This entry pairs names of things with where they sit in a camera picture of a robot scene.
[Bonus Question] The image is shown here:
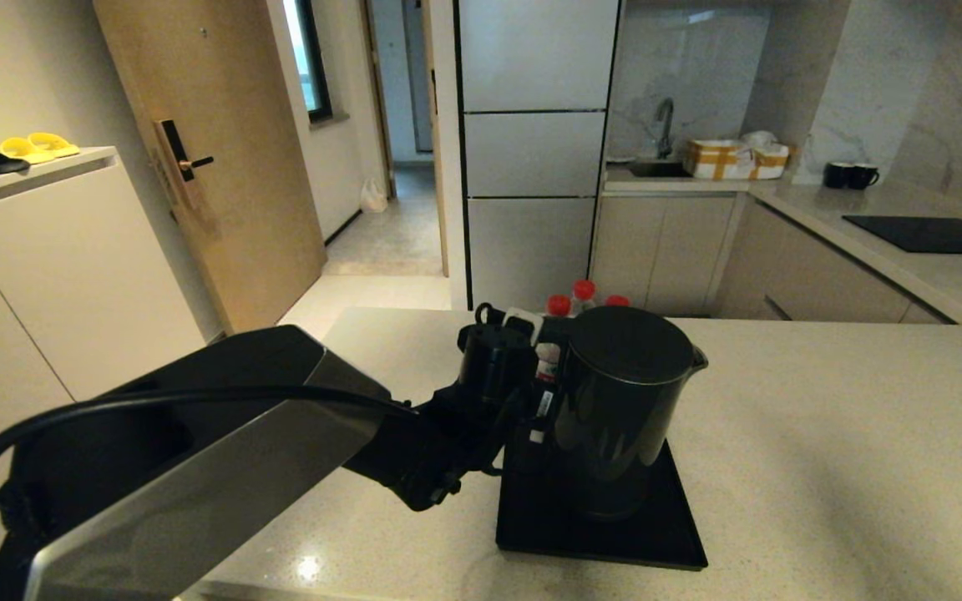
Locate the kitchen sink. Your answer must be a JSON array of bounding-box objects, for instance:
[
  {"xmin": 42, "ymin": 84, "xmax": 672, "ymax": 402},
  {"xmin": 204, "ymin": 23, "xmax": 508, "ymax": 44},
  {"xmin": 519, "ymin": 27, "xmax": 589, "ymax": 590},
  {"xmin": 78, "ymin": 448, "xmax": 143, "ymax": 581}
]
[{"xmin": 626, "ymin": 159, "xmax": 691, "ymax": 179}]

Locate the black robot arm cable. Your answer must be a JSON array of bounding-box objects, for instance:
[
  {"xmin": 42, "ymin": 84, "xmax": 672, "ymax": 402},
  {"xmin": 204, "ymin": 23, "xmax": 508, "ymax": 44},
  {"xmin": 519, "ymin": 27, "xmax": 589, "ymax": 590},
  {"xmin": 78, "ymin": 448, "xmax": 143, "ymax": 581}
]
[{"xmin": 0, "ymin": 384, "xmax": 419, "ymax": 601}]

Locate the black door lock handle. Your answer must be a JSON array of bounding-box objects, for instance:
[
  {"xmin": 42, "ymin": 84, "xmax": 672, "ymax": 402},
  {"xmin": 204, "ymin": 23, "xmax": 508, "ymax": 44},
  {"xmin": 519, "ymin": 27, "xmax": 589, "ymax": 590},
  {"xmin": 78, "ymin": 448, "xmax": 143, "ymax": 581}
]
[{"xmin": 152, "ymin": 119, "xmax": 215, "ymax": 212}]

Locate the white shoe cabinet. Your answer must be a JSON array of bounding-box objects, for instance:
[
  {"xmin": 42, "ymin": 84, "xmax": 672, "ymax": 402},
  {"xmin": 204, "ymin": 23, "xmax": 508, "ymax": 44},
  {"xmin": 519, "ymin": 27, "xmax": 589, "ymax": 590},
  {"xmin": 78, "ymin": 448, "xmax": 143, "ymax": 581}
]
[{"xmin": 0, "ymin": 146, "xmax": 228, "ymax": 601}]

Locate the black electric kettle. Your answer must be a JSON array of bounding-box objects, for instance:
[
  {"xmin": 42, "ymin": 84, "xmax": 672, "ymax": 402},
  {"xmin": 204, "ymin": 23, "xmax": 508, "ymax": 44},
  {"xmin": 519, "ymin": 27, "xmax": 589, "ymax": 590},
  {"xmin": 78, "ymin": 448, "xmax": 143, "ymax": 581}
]
[{"xmin": 531, "ymin": 305, "xmax": 710, "ymax": 523}]

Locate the black rectangular tray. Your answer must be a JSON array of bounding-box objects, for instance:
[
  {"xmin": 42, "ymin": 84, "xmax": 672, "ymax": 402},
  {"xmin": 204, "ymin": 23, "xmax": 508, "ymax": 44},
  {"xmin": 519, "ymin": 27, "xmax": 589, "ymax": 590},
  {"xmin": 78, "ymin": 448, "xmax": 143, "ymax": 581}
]
[{"xmin": 495, "ymin": 440, "xmax": 709, "ymax": 573}]

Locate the yellow-taped cardboard box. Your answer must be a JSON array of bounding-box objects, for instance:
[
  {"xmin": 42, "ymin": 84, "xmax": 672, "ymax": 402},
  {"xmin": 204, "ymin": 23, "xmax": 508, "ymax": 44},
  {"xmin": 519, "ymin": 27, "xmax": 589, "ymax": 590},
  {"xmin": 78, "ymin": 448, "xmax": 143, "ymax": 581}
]
[{"xmin": 682, "ymin": 139, "xmax": 792, "ymax": 183}]

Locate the tall grey fridge cabinet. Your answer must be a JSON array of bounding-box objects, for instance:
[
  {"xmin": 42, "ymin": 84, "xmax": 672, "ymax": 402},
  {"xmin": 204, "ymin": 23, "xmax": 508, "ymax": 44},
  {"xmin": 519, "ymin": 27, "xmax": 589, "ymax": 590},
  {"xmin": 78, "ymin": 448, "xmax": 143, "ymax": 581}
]
[{"xmin": 455, "ymin": 0, "xmax": 620, "ymax": 311}]

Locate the beige kitchen base cabinet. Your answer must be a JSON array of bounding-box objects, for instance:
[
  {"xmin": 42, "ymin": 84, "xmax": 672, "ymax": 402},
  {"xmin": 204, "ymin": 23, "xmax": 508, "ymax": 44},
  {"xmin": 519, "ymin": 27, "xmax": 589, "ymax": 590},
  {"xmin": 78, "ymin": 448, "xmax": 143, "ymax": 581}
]
[{"xmin": 589, "ymin": 193, "xmax": 954, "ymax": 326}]

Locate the yellow slipper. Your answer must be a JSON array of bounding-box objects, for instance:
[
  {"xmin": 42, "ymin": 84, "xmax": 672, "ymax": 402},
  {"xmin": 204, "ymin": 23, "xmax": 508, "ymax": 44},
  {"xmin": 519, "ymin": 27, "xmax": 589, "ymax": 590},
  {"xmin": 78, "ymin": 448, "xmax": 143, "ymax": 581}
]
[
  {"xmin": 0, "ymin": 137, "xmax": 57, "ymax": 166},
  {"xmin": 27, "ymin": 132, "xmax": 82, "ymax": 159}
]

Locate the metal kitchen faucet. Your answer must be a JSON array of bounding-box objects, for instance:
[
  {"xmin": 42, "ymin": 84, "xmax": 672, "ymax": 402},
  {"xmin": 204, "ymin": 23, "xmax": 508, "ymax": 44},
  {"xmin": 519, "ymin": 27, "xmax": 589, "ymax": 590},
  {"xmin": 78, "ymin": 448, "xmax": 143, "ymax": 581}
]
[{"xmin": 653, "ymin": 98, "xmax": 677, "ymax": 161}]

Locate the black induction cooktop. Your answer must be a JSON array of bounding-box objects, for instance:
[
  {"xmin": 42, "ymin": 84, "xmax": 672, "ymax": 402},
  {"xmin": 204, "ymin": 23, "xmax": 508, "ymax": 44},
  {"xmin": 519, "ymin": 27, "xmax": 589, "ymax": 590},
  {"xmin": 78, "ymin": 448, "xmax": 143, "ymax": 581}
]
[{"xmin": 841, "ymin": 215, "xmax": 962, "ymax": 258}]

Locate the wooden door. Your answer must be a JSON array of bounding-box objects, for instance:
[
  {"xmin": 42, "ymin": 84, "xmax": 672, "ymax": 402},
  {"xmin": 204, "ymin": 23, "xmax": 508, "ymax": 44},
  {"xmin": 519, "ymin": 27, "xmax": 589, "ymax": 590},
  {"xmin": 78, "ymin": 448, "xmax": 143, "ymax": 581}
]
[{"xmin": 92, "ymin": 0, "xmax": 328, "ymax": 335}]

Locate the dark-framed window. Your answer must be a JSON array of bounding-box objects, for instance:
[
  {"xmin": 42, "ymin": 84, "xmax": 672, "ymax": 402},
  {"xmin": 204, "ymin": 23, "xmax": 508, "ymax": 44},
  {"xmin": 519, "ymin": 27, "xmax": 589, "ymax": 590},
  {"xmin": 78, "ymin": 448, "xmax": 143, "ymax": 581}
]
[{"xmin": 282, "ymin": 0, "xmax": 334, "ymax": 125}]

